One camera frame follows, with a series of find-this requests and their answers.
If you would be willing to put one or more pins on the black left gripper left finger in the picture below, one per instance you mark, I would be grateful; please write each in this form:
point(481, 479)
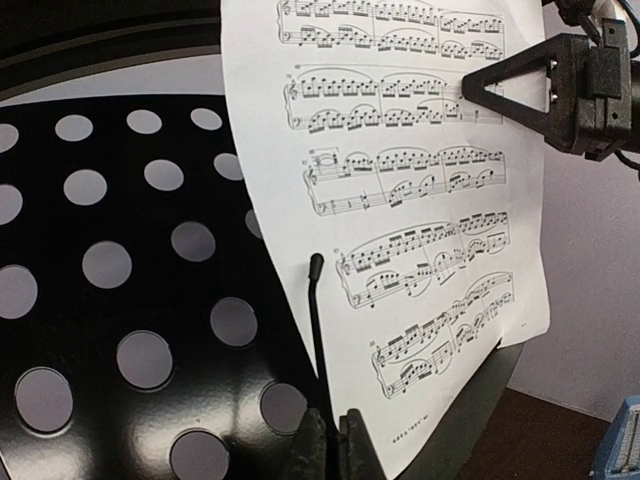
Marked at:
point(307, 460)

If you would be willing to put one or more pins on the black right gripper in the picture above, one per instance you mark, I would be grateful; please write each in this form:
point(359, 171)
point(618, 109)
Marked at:
point(580, 99)

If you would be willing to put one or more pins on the black folding music stand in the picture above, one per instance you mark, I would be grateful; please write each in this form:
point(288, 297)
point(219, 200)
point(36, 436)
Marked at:
point(142, 322)

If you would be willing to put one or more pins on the sheet music page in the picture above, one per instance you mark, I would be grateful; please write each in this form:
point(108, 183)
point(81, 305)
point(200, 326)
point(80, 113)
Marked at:
point(356, 143)

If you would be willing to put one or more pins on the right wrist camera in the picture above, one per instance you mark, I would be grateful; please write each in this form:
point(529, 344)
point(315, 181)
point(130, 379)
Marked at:
point(572, 12)

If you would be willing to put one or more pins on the blue metronome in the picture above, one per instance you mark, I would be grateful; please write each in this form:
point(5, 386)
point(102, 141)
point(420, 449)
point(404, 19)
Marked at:
point(617, 457)

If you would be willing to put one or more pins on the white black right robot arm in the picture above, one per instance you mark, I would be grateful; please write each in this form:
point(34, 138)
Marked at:
point(594, 83)

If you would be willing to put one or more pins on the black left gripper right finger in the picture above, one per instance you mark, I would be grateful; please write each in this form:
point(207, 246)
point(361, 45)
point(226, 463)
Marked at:
point(357, 457)

